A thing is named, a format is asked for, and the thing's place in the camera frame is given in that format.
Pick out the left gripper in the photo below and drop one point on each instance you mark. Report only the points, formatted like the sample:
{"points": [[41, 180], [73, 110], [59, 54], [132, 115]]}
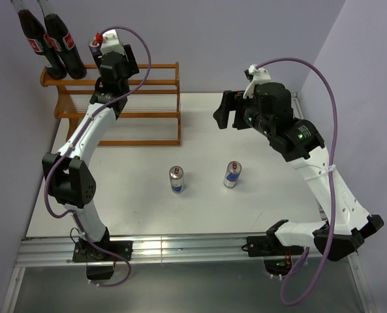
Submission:
{"points": [[131, 66]]}

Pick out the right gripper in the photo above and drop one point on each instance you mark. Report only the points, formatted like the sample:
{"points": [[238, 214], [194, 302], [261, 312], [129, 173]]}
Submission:
{"points": [[222, 114]]}

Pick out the energy drink can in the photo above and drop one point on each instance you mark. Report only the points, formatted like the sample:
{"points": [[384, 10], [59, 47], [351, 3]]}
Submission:
{"points": [[233, 171], [176, 175], [95, 49]]}

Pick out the cola bottle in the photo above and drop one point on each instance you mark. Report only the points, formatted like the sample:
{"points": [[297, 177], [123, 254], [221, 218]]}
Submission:
{"points": [[63, 41], [38, 38]]}

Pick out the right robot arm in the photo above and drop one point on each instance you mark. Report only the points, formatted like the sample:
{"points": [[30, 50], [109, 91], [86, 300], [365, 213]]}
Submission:
{"points": [[270, 113]]}

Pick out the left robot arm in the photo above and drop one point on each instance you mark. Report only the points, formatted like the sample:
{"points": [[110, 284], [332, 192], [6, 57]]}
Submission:
{"points": [[70, 187]]}

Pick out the wooden two-tier shelf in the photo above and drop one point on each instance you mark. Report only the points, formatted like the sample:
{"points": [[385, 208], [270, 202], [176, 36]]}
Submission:
{"points": [[162, 103]]}

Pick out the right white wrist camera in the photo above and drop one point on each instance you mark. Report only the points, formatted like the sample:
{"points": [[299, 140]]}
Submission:
{"points": [[256, 76]]}

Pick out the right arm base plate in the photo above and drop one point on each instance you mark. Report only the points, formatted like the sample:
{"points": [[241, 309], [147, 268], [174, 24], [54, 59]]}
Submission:
{"points": [[268, 245]]}

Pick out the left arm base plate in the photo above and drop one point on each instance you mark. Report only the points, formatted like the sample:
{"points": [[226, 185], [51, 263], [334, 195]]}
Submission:
{"points": [[115, 252]]}

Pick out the aluminium rail frame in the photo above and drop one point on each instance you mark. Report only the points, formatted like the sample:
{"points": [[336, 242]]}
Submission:
{"points": [[206, 221]]}

